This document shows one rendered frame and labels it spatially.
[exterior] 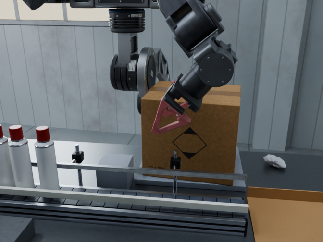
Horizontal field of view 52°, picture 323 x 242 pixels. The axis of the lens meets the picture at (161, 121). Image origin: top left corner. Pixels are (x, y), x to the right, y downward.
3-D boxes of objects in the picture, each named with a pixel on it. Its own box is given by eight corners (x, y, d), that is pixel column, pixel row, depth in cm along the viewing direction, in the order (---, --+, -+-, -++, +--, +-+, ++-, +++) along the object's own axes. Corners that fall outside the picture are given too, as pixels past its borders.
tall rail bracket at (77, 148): (69, 201, 101) (64, 152, 95) (78, 188, 108) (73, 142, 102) (80, 202, 100) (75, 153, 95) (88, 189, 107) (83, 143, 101)
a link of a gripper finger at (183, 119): (138, 126, 62) (169, 90, 59) (146, 113, 69) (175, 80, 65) (165, 149, 63) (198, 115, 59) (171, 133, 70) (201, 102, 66)
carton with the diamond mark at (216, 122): (142, 175, 112) (140, 98, 102) (158, 145, 133) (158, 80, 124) (233, 186, 105) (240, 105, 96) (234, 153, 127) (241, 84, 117)
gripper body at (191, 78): (167, 93, 61) (193, 63, 58) (175, 79, 70) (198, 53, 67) (193, 115, 62) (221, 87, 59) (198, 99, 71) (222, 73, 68)
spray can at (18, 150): (13, 196, 95) (0, 129, 88) (22, 186, 100) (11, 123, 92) (30, 197, 94) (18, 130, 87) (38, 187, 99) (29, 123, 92)
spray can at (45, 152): (38, 197, 94) (28, 131, 87) (46, 187, 99) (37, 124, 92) (55, 199, 94) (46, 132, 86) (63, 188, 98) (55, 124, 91)
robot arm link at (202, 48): (209, 1, 60) (173, 31, 64) (204, 4, 50) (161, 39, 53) (248, 54, 62) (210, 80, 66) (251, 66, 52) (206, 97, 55)
